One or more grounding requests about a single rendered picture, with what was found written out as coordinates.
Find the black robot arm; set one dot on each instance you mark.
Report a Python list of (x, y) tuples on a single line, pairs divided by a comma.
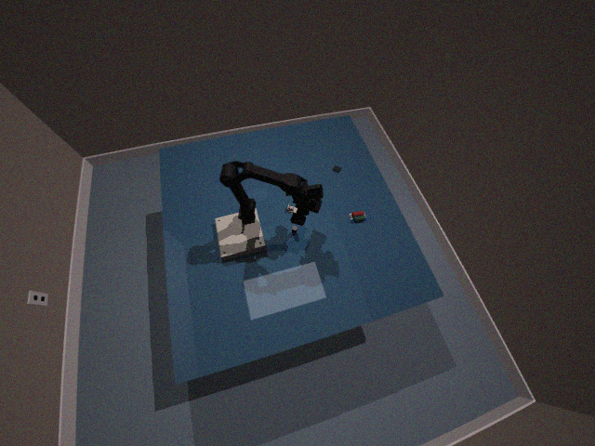
[(292, 184)]

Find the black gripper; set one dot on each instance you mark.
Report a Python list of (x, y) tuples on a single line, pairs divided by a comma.
[(298, 218)]

